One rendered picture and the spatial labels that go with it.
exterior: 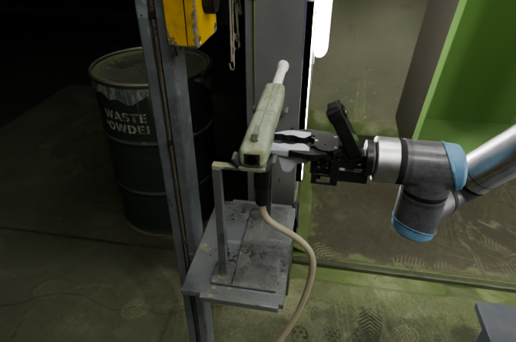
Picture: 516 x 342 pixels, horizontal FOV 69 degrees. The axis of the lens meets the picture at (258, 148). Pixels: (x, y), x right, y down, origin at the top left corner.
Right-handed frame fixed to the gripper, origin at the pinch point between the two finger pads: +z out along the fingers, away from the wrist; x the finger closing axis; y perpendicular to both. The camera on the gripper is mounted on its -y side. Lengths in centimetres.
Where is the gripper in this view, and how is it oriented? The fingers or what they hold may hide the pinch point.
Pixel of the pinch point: (271, 139)
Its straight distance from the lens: 75.7
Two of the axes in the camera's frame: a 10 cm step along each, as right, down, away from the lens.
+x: 1.7, -5.2, 8.4
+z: -9.9, -1.0, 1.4
